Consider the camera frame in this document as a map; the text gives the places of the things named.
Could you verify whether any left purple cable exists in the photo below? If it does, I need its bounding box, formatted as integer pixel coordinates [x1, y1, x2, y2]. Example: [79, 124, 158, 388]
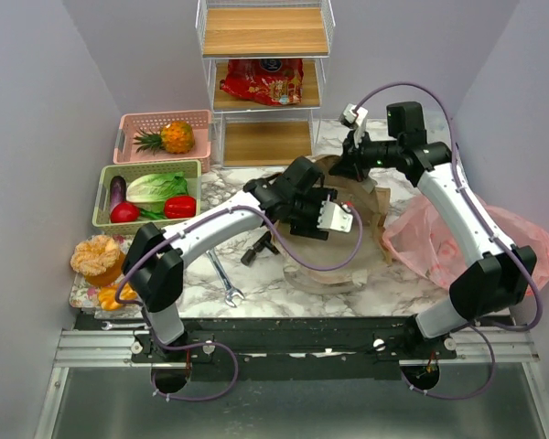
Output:
[113, 205, 365, 402]

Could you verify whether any white wire wooden shelf rack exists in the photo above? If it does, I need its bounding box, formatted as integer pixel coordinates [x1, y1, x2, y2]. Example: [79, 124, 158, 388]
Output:
[195, 1, 336, 167]

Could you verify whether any red tomato toy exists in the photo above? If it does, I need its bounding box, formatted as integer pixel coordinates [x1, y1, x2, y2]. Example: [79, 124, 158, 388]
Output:
[110, 201, 140, 223]

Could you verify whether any purple cable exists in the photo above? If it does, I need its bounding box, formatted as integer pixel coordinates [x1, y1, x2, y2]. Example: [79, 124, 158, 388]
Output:
[354, 81, 544, 402]
[113, 205, 365, 402]

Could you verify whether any floral tray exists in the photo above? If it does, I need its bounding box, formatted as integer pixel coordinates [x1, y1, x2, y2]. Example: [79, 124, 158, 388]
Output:
[70, 235, 134, 313]

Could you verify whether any pink plastic bag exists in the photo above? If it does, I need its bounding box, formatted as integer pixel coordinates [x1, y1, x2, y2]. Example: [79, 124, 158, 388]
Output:
[382, 195, 549, 289]

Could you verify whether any black T-handle tool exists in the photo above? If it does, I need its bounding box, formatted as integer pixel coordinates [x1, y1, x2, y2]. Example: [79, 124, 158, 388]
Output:
[241, 231, 279, 267]

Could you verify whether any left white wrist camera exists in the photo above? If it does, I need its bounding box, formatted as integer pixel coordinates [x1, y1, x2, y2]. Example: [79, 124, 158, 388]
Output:
[317, 200, 353, 233]

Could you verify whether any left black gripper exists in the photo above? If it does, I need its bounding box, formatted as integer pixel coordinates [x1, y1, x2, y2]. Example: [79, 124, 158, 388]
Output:
[288, 191, 338, 241]

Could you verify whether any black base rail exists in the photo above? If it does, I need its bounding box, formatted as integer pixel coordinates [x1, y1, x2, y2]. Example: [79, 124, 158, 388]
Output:
[57, 316, 457, 387]

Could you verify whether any pink plastic basket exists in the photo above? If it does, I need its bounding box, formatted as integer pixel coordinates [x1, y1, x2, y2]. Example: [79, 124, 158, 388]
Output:
[113, 110, 212, 173]

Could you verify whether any red bell pepper toy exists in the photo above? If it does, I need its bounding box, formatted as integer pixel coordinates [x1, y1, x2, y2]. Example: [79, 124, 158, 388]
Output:
[163, 195, 197, 220]

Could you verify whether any brown paper grocery bag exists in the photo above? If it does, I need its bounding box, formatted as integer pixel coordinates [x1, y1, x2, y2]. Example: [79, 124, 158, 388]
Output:
[272, 155, 392, 295]

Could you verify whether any purple eggplant toy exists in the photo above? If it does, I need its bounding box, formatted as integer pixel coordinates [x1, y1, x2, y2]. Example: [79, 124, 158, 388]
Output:
[109, 176, 126, 212]

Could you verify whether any silver open-end wrench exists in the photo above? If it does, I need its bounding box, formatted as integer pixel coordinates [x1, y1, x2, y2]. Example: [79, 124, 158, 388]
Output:
[207, 249, 245, 308]

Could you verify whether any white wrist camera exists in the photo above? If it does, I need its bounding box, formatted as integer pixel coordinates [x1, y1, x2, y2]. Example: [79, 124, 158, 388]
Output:
[317, 200, 353, 233]
[339, 103, 368, 146]

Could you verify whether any green chili pepper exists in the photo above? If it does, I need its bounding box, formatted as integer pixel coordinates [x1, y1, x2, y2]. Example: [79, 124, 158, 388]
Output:
[139, 209, 167, 220]

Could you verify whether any small silver wrench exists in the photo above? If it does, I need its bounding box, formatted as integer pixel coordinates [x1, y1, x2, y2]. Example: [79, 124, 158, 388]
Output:
[102, 321, 147, 331]

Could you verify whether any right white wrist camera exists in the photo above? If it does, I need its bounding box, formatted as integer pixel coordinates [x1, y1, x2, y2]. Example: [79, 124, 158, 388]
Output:
[339, 103, 368, 146]

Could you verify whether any red snack packet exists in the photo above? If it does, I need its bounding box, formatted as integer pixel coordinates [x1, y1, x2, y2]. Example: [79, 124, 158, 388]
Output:
[220, 59, 304, 106]

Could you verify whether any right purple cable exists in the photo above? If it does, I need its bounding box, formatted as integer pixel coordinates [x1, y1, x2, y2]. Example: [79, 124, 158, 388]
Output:
[354, 81, 544, 402]

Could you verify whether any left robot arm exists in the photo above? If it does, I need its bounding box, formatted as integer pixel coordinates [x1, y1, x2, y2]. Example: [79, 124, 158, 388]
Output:
[122, 156, 337, 361]

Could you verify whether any orange bread toy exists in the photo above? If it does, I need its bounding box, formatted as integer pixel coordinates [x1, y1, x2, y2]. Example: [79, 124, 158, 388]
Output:
[70, 235, 125, 287]

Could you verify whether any green plastic basket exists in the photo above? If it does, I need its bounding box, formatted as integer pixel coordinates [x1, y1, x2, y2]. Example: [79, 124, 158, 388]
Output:
[91, 159, 201, 235]

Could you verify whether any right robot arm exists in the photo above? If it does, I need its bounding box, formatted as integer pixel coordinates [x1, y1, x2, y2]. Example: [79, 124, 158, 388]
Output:
[329, 102, 537, 359]

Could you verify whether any green lettuce toy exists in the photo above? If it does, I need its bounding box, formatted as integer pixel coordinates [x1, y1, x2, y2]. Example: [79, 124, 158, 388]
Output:
[126, 172, 188, 204]

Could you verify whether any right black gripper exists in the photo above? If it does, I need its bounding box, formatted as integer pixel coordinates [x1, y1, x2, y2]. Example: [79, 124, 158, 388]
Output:
[328, 127, 402, 183]

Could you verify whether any toy pineapple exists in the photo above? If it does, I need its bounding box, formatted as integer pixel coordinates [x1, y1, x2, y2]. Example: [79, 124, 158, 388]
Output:
[135, 121, 196, 155]

